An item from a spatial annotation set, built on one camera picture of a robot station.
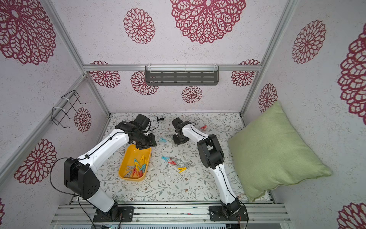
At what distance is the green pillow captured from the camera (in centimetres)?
58

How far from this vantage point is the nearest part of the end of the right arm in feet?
2.57

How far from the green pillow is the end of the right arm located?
0.34 metres
